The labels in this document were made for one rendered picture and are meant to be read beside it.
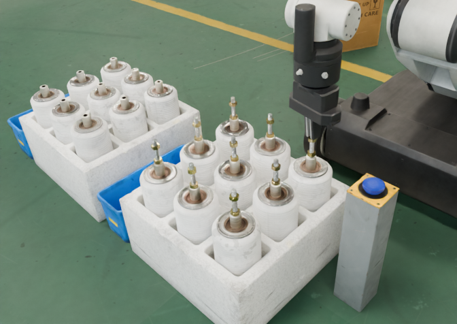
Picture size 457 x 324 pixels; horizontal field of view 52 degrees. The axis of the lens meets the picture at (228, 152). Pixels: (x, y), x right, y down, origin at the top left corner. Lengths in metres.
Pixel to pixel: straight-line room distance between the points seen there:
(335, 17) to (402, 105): 0.68
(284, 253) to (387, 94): 0.72
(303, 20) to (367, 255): 0.47
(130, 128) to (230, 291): 0.58
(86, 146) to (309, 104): 0.60
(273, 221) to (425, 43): 0.48
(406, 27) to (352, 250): 0.47
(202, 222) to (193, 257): 0.07
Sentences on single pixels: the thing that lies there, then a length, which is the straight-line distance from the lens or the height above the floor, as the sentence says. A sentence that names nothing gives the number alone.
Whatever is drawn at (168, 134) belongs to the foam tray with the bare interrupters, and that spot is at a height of 0.16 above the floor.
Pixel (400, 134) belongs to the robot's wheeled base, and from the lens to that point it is 1.30.
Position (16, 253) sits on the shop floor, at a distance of 1.36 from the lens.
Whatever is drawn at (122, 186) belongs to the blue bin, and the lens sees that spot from 1.29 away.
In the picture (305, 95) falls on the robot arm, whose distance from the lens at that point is 0.93.
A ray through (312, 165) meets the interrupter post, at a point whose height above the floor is 0.26.
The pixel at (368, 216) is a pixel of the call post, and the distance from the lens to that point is 0.91.
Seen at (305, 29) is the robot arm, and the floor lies 0.59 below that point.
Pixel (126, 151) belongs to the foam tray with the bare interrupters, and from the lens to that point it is 1.28.
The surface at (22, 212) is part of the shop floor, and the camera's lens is 1.47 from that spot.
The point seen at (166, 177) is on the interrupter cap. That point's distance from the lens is 1.04.
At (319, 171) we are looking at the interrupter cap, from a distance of 1.03.
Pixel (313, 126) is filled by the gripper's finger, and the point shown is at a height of 0.37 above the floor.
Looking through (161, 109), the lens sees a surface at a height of 0.22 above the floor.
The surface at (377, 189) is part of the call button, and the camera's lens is 0.89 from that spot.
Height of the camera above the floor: 0.90
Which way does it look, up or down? 37 degrees down
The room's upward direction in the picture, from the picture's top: 4 degrees counter-clockwise
